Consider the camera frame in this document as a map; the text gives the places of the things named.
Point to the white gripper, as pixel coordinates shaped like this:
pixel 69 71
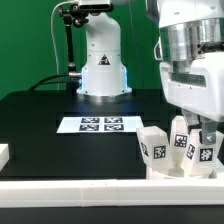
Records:
pixel 206 100

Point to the white round stool seat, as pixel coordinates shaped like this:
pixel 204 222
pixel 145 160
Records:
pixel 175 174

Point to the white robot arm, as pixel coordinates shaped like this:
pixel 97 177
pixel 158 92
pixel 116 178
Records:
pixel 190 50

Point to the white marker sheet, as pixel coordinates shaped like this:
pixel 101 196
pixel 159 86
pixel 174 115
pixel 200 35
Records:
pixel 99 124

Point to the white U-shaped wall fence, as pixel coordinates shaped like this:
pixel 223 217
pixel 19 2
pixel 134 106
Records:
pixel 111 193

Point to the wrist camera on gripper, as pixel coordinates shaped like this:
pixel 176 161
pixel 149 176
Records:
pixel 158 54

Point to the camera on mount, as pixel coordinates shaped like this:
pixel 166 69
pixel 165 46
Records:
pixel 95 5

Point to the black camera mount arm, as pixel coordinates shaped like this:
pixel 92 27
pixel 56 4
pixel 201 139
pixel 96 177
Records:
pixel 73 16

